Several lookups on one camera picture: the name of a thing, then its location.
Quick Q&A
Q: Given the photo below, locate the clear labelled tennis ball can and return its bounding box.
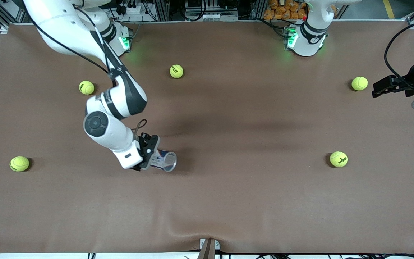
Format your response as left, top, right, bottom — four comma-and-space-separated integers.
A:
149, 149, 177, 172

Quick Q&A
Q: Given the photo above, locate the yellow tennis ball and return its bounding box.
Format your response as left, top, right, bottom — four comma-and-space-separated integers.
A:
351, 76, 368, 91
169, 64, 184, 79
79, 80, 95, 95
9, 156, 30, 172
330, 151, 348, 168

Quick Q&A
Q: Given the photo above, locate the brown table cover mat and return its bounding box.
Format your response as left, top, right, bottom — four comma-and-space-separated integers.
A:
0, 20, 414, 254

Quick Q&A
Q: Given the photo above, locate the orange packed goods bag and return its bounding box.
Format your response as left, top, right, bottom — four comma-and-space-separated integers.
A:
263, 0, 308, 21

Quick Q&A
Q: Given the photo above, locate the white power strip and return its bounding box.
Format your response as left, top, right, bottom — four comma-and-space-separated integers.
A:
115, 3, 147, 15
200, 13, 238, 21

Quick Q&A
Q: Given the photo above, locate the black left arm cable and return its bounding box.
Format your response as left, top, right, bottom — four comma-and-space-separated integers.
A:
384, 19, 414, 87

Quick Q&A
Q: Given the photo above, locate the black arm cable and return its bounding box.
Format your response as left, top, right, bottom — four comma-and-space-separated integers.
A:
384, 19, 414, 87
22, 0, 148, 137

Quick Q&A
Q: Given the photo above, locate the grey metal table bracket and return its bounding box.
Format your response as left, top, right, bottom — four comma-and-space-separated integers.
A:
197, 238, 220, 259

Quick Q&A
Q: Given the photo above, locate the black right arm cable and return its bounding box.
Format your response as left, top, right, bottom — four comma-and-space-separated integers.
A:
22, 0, 148, 137

